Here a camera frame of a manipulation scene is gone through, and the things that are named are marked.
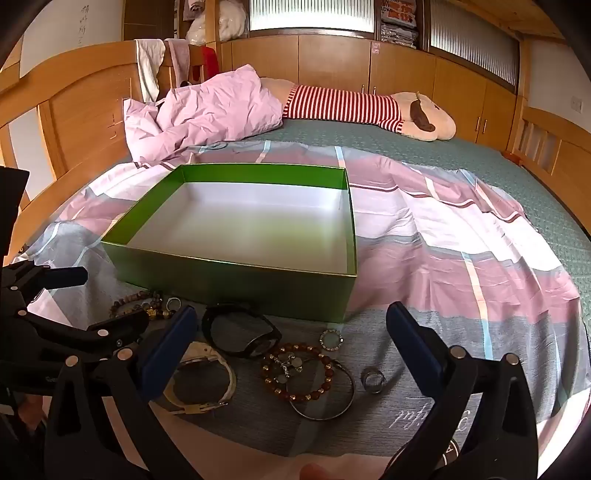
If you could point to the pink hanging garment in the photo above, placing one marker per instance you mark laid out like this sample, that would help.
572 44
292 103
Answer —
179 57

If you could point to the black wrist watch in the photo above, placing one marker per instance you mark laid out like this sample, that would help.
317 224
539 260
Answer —
258 347

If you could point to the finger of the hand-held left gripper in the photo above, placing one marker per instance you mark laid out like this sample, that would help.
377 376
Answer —
92 332
64 277

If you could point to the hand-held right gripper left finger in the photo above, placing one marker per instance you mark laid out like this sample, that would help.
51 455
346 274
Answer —
168 350

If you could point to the wooden wall cabinets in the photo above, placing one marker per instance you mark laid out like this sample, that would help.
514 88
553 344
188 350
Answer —
415 78

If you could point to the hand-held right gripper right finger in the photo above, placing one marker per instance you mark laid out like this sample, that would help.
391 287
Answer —
413 346

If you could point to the thin metal bangle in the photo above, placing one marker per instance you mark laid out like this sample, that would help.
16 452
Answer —
318 417

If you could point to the plush toy with striped shirt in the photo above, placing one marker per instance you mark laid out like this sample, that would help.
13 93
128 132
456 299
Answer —
346 104

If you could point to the red hanging garment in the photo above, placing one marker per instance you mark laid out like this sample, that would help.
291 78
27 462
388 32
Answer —
211 60

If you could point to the wooden headboard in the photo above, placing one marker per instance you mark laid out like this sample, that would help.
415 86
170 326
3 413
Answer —
83 106

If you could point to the round gemstone brooch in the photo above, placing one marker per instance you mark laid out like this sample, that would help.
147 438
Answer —
331 340

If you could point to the ribbed glass panel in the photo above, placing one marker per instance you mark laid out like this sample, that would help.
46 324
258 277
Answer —
311 14
475 37

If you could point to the pink duvet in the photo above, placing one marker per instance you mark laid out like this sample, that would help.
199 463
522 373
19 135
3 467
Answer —
207 110

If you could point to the white hanging garment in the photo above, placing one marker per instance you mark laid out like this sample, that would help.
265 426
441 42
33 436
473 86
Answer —
148 64

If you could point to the stack of folded clothes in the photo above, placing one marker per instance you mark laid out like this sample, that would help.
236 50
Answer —
399 21

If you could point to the pink grey plaid sheet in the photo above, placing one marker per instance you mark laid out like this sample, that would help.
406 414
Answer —
438 258

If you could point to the green cardboard box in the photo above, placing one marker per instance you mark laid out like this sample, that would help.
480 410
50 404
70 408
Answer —
231 286

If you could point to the white gold wrist watch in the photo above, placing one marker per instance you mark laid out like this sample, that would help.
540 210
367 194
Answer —
205 351

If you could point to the white stuffed bags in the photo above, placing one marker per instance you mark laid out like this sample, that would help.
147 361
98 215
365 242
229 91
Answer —
226 21

